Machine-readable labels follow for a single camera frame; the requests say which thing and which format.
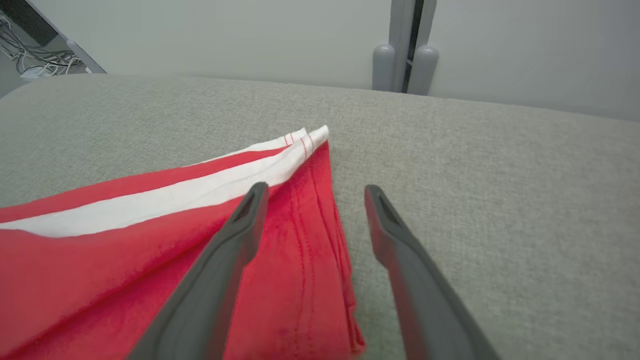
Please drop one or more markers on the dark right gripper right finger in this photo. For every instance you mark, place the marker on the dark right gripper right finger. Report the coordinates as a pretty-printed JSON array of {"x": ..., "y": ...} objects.
[{"x": 430, "y": 310}]

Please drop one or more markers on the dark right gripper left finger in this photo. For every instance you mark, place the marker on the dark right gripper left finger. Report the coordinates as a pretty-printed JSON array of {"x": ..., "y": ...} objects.
[{"x": 200, "y": 310}]

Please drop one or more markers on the red shorts with white stripes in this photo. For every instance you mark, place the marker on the red shorts with white stripes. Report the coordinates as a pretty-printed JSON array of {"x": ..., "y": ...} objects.
[{"x": 100, "y": 280}]

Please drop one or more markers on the grey fabric sofa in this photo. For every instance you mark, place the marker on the grey fabric sofa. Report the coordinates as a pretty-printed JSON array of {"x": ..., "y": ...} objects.
[{"x": 500, "y": 175}]

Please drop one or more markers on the grey cylinder post cap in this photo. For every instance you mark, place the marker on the grey cylinder post cap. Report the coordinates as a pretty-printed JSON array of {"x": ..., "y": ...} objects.
[
  {"x": 383, "y": 67},
  {"x": 424, "y": 70}
]

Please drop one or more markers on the grey metal partition post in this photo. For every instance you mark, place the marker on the grey metal partition post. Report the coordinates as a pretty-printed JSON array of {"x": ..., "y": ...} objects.
[{"x": 400, "y": 30}]

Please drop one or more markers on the grey metal frame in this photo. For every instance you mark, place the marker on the grey metal frame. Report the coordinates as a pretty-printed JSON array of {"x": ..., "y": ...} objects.
[{"x": 30, "y": 20}]

